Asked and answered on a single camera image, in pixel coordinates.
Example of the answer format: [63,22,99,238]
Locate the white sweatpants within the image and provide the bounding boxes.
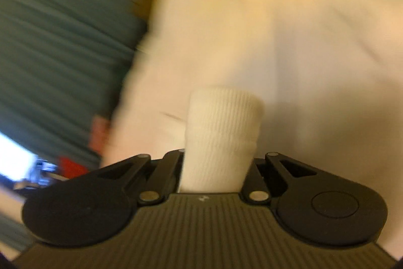
[101,0,403,257]

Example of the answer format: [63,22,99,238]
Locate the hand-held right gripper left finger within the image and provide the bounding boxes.
[94,148,185,205]

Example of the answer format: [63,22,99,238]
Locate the wide teal curtain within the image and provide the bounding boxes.
[0,0,166,164]

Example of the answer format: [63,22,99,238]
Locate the red bag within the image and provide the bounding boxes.
[59,156,92,179]

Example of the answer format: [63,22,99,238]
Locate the dark framed window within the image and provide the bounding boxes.
[0,132,40,184]

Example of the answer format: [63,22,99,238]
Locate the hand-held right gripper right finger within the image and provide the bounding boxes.
[241,152,317,204]

